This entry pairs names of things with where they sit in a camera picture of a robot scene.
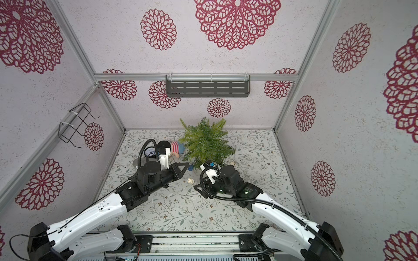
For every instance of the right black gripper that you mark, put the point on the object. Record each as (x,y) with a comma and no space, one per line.
(207,182)

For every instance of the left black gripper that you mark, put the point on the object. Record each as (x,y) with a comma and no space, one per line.
(177,173)

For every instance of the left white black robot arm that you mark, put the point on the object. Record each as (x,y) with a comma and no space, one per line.
(68,239)

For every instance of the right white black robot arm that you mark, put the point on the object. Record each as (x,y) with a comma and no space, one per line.
(297,236)

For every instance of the small green christmas tree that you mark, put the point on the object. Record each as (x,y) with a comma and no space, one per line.
(206,142)

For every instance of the plush doll striped shirt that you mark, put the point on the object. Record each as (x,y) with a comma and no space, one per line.
(177,149)

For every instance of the small black alarm clock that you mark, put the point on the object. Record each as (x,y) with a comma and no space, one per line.
(150,153)

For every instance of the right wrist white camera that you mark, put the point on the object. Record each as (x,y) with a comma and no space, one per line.
(209,173)

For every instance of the wrist white camera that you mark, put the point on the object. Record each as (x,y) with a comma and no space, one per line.
(209,173)
(164,154)

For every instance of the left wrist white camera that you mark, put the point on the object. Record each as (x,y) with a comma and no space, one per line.
(164,154)

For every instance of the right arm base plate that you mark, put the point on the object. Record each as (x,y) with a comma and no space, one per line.
(247,243)

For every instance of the dark grey wall shelf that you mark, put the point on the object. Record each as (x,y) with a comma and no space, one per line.
(207,86)

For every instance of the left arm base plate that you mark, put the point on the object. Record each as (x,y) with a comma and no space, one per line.
(143,244)

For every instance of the black wire wall rack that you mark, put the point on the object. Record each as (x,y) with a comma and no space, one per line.
(69,128)

